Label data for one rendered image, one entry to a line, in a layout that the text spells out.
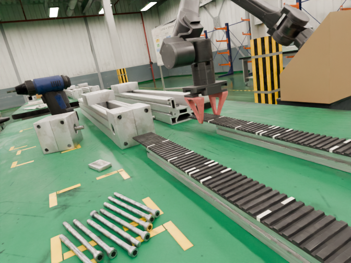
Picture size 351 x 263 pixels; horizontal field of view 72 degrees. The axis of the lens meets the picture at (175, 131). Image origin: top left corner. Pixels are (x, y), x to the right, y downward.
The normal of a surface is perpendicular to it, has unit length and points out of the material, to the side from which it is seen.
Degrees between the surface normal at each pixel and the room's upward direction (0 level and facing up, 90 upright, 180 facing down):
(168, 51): 90
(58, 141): 90
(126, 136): 90
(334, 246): 0
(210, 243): 0
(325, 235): 0
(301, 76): 90
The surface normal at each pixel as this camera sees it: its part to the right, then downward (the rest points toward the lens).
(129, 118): 0.46, 0.17
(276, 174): -0.17, -0.95
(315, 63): -0.86, 0.28
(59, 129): 0.11, 0.25
